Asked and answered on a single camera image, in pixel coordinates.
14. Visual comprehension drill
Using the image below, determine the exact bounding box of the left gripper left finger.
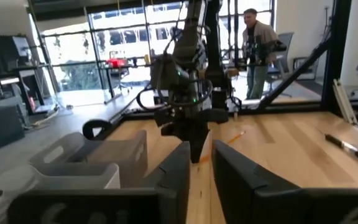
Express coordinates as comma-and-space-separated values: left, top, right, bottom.
7, 141, 191, 224

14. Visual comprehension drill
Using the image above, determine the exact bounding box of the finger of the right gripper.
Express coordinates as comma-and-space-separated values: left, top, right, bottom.
196, 136, 210, 164
181, 138, 199, 164

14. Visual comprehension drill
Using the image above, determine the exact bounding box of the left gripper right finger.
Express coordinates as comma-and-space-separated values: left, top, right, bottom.
211, 139, 358, 224

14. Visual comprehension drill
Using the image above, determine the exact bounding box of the orange pencil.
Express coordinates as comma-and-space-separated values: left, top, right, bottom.
197, 130, 246, 165

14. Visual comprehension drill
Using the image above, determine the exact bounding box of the black silver pen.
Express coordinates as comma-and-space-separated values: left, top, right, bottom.
324, 133, 358, 166

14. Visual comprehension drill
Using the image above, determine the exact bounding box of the clear plastic bin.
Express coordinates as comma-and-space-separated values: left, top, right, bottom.
0, 162, 121, 224

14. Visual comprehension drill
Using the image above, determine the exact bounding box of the grey translucent plastic bin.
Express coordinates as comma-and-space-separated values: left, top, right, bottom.
29, 129, 149, 189

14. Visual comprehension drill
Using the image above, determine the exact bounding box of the black desk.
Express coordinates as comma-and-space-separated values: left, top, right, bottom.
99, 62, 154, 105

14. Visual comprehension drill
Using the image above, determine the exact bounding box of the red object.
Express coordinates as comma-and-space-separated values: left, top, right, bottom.
106, 57, 127, 68

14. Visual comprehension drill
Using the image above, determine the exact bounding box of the person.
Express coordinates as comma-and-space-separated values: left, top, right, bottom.
242, 8, 280, 100

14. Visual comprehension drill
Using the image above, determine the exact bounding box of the grey office chair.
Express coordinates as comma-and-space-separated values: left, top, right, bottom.
267, 32, 295, 97

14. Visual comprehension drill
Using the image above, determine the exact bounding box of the black box with blue lights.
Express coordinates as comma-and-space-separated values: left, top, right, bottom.
0, 104, 25, 153

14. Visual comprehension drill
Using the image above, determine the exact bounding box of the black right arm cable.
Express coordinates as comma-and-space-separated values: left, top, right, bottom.
134, 78, 214, 113

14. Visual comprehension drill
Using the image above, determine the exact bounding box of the black power cable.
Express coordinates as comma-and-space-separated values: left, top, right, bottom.
81, 119, 115, 140

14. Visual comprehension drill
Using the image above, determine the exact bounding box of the silver aluminium rail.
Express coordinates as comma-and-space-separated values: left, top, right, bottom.
332, 78, 358, 125

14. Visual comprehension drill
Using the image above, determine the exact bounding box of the black aluminium table frame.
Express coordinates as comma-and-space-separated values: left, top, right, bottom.
82, 0, 358, 138

